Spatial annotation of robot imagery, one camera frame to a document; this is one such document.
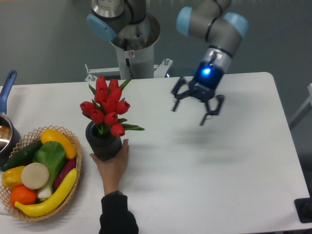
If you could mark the black device at table edge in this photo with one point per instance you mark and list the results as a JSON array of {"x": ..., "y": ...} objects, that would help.
[{"x": 304, "y": 209}]

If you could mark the red tulip bouquet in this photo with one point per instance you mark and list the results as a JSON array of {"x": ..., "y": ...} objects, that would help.
[{"x": 105, "y": 109}]

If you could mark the green bok choy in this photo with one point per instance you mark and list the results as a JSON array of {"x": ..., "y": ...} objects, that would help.
[{"x": 52, "y": 155}]

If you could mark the dark grey ribbed vase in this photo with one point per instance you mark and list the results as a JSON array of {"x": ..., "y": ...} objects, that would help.
[{"x": 104, "y": 147}]

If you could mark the purple sweet potato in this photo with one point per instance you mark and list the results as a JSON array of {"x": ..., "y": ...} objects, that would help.
[{"x": 69, "y": 165}]

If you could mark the woven wicker basket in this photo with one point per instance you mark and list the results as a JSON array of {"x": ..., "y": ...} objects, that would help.
[{"x": 30, "y": 138}]

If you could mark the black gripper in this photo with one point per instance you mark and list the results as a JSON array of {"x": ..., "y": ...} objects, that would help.
[{"x": 207, "y": 83}]

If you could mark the white frame at right edge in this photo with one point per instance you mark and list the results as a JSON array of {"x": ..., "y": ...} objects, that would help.
[{"x": 303, "y": 110}]

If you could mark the person's hand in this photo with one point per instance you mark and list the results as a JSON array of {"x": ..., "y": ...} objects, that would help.
[{"x": 111, "y": 171}]

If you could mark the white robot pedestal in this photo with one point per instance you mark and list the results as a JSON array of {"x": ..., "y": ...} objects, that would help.
[{"x": 134, "y": 46}]

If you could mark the blue handled saucepan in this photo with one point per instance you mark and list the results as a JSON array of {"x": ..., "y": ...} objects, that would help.
[{"x": 9, "y": 136}]

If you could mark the yellow banana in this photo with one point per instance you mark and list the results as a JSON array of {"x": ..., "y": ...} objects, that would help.
[{"x": 54, "y": 201}]

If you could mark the green cucumber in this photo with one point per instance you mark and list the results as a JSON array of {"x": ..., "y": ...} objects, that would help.
[{"x": 22, "y": 157}]

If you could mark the yellow squash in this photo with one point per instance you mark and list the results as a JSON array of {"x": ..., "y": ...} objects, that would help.
[{"x": 54, "y": 135}]

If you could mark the black sleeved forearm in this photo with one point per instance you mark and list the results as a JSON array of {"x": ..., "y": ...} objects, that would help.
[{"x": 115, "y": 217}]

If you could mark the orange fruit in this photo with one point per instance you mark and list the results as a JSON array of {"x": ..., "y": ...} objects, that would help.
[{"x": 23, "y": 195}]

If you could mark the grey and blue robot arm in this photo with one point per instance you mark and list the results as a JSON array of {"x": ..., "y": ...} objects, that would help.
[{"x": 223, "y": 31}]

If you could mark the yellow bell pepper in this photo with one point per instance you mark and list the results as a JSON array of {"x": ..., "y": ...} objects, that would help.
[{"x": 12, "y": 177}]

